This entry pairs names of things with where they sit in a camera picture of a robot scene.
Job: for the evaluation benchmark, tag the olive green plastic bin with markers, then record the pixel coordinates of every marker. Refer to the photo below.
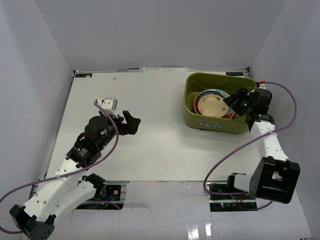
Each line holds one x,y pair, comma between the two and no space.
197,83

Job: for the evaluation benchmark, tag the orange round plate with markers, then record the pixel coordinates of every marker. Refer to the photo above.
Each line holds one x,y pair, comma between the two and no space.
195,105

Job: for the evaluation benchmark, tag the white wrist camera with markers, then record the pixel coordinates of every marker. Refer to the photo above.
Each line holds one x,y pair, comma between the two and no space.
260,85
107,105

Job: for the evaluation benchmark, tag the white paper sheets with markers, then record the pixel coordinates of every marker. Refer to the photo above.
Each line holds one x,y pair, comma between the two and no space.
163,69

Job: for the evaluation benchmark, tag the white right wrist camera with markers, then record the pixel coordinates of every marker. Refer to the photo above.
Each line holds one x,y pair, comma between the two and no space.
260,85

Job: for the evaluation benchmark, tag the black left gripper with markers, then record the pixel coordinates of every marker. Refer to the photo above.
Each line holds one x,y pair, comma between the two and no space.
122,125

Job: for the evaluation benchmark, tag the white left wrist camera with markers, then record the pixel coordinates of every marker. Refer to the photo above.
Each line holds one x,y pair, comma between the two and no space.
107,105

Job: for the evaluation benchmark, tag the black label sticker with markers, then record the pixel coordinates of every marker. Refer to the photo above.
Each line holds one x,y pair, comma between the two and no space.
83,75
235,74

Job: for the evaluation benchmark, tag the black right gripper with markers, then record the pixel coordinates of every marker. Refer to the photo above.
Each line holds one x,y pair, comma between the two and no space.
242,94

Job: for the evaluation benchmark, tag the cream floral small plate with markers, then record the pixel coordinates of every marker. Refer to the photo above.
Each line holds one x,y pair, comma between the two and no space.
212,106

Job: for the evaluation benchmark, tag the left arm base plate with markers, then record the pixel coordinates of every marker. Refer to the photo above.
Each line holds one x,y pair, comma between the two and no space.
111,193

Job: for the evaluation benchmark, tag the red teal floral plate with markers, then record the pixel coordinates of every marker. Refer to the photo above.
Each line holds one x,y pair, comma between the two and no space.
230,114

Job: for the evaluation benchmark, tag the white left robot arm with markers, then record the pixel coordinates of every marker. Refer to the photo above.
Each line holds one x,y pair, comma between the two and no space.
71,186

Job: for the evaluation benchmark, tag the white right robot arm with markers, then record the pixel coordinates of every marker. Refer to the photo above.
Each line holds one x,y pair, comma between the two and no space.
275,177

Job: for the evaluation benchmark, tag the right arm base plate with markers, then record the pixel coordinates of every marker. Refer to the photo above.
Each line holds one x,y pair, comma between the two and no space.
229,203

